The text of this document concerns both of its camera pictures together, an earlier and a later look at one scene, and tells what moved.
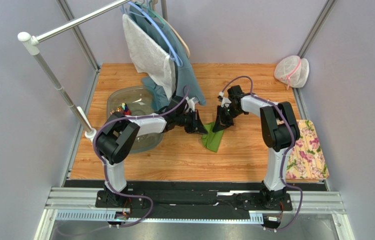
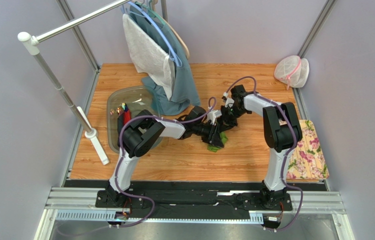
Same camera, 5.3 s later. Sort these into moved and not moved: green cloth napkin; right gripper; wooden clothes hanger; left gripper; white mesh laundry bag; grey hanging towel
Moved: green cloth napkin; left gripper
Not moved: grey hanging towel; white mesh laundry bag; right gripper; wooden clothes hanger
